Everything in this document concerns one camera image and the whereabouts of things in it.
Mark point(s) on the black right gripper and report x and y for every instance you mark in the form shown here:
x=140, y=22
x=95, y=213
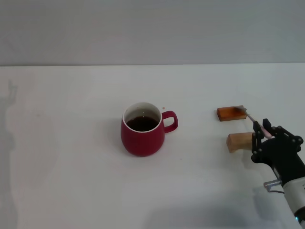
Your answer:
x=281, y=157

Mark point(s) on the red ceramic cup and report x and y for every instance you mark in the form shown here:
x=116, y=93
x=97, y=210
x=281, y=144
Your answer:
x=143, y=143

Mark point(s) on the light wooden block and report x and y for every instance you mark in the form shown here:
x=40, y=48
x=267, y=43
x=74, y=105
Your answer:
x=238, y=142

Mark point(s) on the dark orange wooden block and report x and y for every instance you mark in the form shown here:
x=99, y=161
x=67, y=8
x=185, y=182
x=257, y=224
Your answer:
x=226, y=114

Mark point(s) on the dark coffee liquid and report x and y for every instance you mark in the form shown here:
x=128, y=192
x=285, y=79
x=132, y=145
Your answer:
x=143, y=124

